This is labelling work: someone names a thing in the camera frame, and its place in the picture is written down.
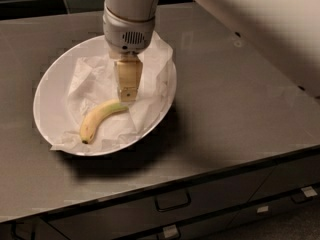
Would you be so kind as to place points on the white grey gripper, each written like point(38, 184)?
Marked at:
point(127, 37)

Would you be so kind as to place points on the yellow banana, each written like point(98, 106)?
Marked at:
point(96, 116)

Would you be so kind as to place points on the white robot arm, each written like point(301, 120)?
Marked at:
point(285, 32)

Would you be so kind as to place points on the white oval bowl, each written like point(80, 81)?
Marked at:
point(50, 103)

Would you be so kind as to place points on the white crumpled paper liner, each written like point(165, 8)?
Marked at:
point(94, 81)

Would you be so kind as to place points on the upper dark drawer front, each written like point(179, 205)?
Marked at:
point(193, 206)

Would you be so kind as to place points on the dark drawer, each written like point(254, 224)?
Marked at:
point(193, 206)
point(199, 225)
point(287, 179)

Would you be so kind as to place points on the lower dark drawer front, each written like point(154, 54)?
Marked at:
point(199, 225)

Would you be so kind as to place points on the small white drawer label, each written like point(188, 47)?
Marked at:
point(262, 209)

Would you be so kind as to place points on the right dark drawer front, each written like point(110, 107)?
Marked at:
point(287, 179)

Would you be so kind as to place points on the white label right drawer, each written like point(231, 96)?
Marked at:
point(309, 191)

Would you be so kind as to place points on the black upper drawer handle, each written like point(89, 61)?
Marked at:
point(172, 200)

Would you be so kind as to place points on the white label on handle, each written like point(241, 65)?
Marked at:
point(171, 232)

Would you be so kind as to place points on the black right drawer handle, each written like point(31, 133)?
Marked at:
point(303, 197)

